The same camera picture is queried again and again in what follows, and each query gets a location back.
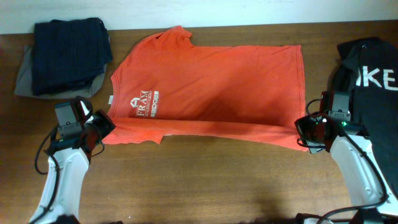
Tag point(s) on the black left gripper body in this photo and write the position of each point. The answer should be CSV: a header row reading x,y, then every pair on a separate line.
x,y
99,126

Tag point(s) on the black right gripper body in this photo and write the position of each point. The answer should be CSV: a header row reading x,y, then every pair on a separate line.
x,y
307,127

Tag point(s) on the red printed t-shirt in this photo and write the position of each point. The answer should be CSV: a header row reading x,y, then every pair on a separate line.
x,y
167,86

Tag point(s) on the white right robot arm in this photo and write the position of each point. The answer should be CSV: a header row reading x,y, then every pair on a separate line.
x,y
372,200

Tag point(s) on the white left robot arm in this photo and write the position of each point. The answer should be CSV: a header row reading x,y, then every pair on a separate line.
x,y
64,157

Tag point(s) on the folded navy blue garment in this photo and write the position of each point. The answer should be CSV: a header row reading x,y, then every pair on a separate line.
x,y
68,55

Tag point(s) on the black printed t-shirt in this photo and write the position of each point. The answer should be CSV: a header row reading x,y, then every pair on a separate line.
x,y
368,72

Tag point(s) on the folded grey garment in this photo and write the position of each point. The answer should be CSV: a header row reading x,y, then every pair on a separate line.
x,y
24,82

